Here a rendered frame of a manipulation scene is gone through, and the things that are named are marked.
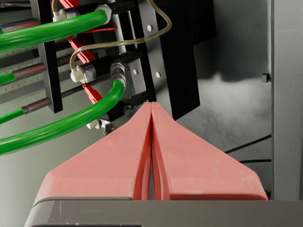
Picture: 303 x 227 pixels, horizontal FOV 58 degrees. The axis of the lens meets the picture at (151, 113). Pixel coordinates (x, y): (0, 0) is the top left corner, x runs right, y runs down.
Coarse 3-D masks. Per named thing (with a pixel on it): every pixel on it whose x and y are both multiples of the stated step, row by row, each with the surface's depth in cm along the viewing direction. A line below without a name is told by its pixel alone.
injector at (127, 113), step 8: (152, 88) 51; (136, 96) 49; (144, 96) 50; (152, 96) 51; (120, 104) 46; (128, 104) 46; (136, 104) 49; (112, 112) 45; (120, 112) 46; (128, 112) 45; (112, 120) 46
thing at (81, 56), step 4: (76, 40) 45; (72, 44) 45; (76, 44) 44; (80, 44) 44; (76, 48) 44; (80, 52) 43; (84, 52) 43; (88, 52) 44; (80, 56) 43; (84, 56) 43; (88, 56) 43; (92, 56) 43; (84, 60) 43; (88, 60) 43
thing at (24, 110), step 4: (20, 108) 56; (24, 108) 56; (12, 112) 55; (16, 112) 55; (20, 112) 55; (24, 112) 55; (28, 112) 56; (4, 116) 53; (8, 116) 54; (12, 116) 54; (16, 116) 55; (0, 120) 53; (4, 120) 53; (8, 120) 54
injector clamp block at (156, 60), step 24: (144, 0) 43; (168, 0) 44; (192, 0) 47; (144, 24) 45; (192, 24) 48; (168, 48) 46; (192, 48) 50; (144, 72) 51; (168, 72) 47; (192, 72) 51; (168, 96) 48; (192, 96) 52
